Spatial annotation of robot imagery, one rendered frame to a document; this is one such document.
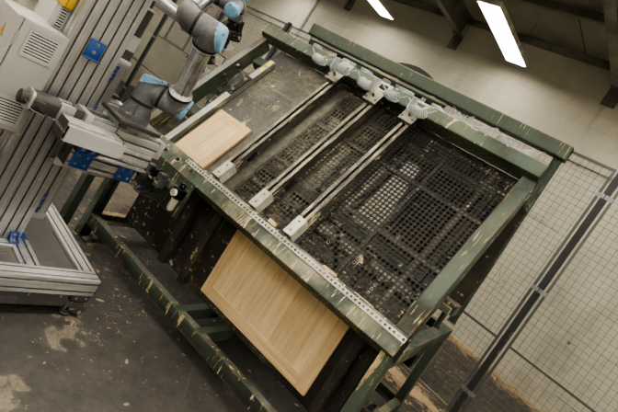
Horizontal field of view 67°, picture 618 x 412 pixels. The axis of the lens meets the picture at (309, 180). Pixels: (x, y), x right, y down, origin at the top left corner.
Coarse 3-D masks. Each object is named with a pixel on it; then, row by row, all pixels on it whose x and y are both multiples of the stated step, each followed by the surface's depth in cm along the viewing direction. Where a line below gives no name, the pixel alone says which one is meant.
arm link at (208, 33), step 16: (208, 16) 199; (192, 32) 198; (208, 32) 197; (224, 32) 199; (192, 48) 206; (208, 48) 202; (192, 64) 208; (192, 80) 214; (176, 96) 218; (176, 112) 222
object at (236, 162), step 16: (336, 64) 301; (336, 80) 307; (320, 96) 306; (288, 112) 299; (304, 112) 303; (272, 128) 293; (288, 128) 298; (256, 144) 285; (240, 160) 280; (224, 176) 277
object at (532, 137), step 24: (336, 48) 381; (360, 48) 365; (384, 72) 355; (408, 72) 342; (456, 96) 323; (480, 120) 319; (504, 120) 305; (360, 144) 342; (528, 144) 302; (552, 144) 289; (552, 168) 290
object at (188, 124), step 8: (264, 64) 336; (272, 64) 336; (256, 72) 332; (264, 72) 334; (256, 80) 332; (240, 88) 325; (224, 96) 321; (232, 96) 323; (216, 104) 317; (200, 112) 313; (208, 112) 314; (192, 120) 309; (200, 120) 313; (176, 128) 307; (184, 128) 306; (168, 136) 303; (176, 136) 304
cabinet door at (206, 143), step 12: (216, 120) 310; (228, 120) 309; (192, 132) 306; (204, 132) 305; (216, 132) 304; (228, 132) 302; (240, 132) 301; (180, 144) 300; (192, 144) 300; (204, 144) 298; (216, 144) 297; (228, 144) 295; (192, 156) 293; (204, 156) 292; (216, 156) 290; (204, 168) 287
